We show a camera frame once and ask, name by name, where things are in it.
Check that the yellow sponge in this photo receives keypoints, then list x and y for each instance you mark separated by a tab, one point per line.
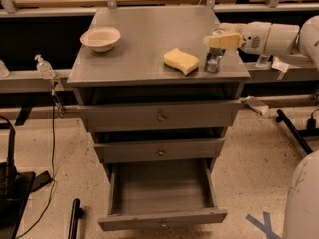
181	60

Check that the folded grey cloth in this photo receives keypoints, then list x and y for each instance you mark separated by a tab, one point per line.
256	104

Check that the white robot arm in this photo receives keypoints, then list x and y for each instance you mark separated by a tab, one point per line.
298	46

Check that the grey drawer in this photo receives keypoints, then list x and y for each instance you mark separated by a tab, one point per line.
157	116
156	194
158	150

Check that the grey top drawer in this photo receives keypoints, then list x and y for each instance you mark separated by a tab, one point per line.
157	116

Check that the white bowl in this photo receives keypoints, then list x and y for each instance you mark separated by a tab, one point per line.
101	39

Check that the clear pump sanitizer bottle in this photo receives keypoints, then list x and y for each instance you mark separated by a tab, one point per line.
44	68

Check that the clear water bottle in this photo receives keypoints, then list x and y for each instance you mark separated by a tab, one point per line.
262	61

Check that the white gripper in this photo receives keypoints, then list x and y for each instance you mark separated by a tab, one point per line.
254	37

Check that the black monitor stand left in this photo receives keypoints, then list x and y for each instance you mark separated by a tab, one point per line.
15	187

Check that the grey drawer cabinet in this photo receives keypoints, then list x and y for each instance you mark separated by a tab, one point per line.
134	70

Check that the clear bottle far left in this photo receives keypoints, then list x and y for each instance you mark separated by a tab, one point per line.
4	72

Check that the grey bottom drawer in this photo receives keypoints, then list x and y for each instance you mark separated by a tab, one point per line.
156	194

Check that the black stand base right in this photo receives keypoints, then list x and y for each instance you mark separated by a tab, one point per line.
300	135

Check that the black bar on floor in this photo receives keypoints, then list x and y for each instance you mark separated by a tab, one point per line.
76	214

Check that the white paper packet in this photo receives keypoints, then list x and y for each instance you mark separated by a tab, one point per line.
279	65

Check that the grey middle drawer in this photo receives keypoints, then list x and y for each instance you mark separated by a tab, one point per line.
158	150

